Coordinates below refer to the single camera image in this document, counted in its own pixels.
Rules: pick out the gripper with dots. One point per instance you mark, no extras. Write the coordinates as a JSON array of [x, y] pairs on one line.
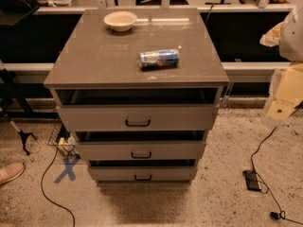
[[293, 38]]

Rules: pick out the grey drawer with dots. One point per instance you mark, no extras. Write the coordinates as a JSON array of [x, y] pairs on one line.
[[142, 174], [140, 151], [138, 118]]

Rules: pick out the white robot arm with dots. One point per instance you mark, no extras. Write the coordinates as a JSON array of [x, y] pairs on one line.
[[288, 36]]

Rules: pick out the grey drawer cabinet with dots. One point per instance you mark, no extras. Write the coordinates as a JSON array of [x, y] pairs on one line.
[[100, 67]]

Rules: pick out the grey bottom drawer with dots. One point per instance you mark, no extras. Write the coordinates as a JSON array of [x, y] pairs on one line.
[[142, 174]]

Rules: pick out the grey top drawer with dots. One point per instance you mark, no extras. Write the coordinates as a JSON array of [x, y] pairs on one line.
[[138, 118]]

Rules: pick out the black power adapter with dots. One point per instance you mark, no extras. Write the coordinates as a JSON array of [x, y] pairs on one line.
[[252, 181]]

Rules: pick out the blue white drink can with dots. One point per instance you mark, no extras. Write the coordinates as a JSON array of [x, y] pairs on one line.
[[158, 58]]

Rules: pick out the white paper bowl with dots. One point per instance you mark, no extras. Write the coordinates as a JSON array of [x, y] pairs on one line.
[[120, 21]]

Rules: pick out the blue tape cross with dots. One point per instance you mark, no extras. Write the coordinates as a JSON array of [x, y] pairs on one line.
[[68, 171]]

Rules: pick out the black tripod stand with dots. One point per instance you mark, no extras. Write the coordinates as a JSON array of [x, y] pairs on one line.
[[12, 103]]

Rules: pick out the black office chair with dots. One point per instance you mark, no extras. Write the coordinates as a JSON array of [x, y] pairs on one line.
[[14, 11]]

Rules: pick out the tan shoe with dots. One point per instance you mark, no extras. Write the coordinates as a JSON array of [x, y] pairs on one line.
[[10, 172]]

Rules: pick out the wire basket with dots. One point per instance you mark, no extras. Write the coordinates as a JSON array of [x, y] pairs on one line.
[[62, 140]]

